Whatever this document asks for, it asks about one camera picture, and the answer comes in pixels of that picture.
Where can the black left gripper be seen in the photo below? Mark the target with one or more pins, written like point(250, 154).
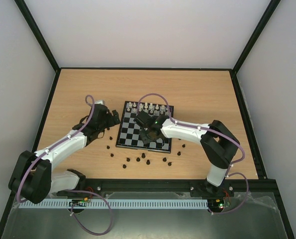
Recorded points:
point(111, 122)

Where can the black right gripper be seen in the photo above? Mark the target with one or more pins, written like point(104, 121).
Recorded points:
point(146, 137)

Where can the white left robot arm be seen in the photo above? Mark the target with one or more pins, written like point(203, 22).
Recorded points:
point(33, 178)

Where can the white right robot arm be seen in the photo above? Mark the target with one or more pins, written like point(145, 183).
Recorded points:
point(218, 143)

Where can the light blue slotted cable duct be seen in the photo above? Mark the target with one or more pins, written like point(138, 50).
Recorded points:
point(119, 204)

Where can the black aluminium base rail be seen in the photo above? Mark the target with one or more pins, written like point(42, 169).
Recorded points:
point(196, 188)

